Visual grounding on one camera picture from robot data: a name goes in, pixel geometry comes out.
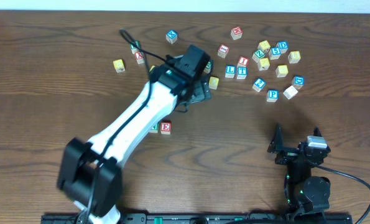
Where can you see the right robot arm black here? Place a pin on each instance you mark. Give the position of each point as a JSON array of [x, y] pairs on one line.
[[305, 193]]

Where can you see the yellow 8 block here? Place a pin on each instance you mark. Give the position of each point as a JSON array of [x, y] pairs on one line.
[[294, 57]]

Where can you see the red H block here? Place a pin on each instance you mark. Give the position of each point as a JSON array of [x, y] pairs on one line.
[[236, 33]]

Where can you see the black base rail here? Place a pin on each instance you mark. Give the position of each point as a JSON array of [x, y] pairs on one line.
[[258, 217]]

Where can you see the blue T block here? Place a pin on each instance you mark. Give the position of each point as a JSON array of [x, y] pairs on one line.
[[241, 73]]

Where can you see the blue 2 block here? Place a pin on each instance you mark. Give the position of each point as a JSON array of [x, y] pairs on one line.
[[259, 84]]

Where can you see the blue D block lower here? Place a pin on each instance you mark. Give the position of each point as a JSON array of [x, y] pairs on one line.
[[298, 82]]

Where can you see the yellow S block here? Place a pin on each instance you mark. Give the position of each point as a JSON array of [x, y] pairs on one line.
[[281, 71]]

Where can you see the red I block upper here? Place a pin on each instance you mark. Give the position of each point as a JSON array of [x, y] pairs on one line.
[[223, 51]]

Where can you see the blue d block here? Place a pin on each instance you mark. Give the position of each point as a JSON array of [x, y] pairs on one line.
[[282, 46], [298, 82]]

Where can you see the red i block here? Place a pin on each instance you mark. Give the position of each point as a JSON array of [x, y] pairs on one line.
[[243, 62], [223, 51]]

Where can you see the yellow O block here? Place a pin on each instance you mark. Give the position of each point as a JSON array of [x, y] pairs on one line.
[[213, 83]]

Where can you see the plain wood block red 3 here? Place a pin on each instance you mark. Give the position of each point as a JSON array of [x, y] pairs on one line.
[[290, 92]]

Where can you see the yellow block top cluster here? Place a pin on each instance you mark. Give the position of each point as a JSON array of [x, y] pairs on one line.
[[264, 46]]

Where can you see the blue P block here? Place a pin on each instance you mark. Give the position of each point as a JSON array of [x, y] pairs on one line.
[[272, 96]]

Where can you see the yellow block left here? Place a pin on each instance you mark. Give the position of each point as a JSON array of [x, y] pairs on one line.
[[119, 66]]

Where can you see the green Z block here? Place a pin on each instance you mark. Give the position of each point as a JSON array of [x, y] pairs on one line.
[[257, 55]]

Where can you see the blue 5 block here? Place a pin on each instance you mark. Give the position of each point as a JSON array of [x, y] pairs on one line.
[[274, 53]]

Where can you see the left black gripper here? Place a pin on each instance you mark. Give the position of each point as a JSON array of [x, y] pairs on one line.
[[201, 91]]

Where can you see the red E block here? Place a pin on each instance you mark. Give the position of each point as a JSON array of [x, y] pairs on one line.
[[165, 127]]

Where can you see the green F block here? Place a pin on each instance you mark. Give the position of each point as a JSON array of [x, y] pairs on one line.
[[135, 46]]

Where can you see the blue X block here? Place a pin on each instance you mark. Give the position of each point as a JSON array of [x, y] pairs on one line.
[[171, 36]]

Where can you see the red I block lower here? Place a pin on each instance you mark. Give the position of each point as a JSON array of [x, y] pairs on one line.
[[243, 62]]

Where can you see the green N block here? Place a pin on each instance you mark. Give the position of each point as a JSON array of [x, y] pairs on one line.
[[155, 128]]

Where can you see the blue L block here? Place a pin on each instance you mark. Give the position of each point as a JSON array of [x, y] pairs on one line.
[[230, 71]]

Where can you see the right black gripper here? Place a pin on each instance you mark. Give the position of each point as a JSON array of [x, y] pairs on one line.
[[291, 152]]

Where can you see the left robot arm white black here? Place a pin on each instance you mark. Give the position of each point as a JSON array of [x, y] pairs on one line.
[[91, 172]]

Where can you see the green R block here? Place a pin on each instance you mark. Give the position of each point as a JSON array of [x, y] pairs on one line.
[[209, 67]]

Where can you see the red Y block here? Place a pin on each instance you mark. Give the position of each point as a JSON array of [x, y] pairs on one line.
[[139, 57]]

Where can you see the blue D block upper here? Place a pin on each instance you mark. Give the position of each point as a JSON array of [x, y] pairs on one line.
[[282, 46]]

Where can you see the yellow block hammer picture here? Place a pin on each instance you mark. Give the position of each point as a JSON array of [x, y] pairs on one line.
[[263, 64]]

